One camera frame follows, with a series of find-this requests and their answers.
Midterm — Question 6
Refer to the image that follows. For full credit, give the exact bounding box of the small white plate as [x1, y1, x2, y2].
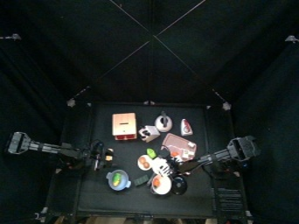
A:
[136, 154, 155, 172]

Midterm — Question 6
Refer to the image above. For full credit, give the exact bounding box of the white round plate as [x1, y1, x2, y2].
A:
[150, 173, 174, 196]

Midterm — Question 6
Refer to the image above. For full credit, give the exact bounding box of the pink cutting board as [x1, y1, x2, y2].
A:
[160, 132, 199, 162]

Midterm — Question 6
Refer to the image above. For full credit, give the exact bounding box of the dark green flat toy block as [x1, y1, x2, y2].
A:
[134, 174, 151, 187]

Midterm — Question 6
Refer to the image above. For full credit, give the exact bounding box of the black toy frying pan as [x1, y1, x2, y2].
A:
[171, 175, 190, 196]

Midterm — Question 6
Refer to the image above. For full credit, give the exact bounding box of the yellow green toy corn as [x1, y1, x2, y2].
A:
[111, 172, 123, 186]

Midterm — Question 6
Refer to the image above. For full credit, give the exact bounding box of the white red toy iron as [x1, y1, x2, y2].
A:
[180, 118, 194, 137]

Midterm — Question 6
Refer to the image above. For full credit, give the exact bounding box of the blue bowl with handles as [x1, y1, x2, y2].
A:
[106, 169, 132, 192]

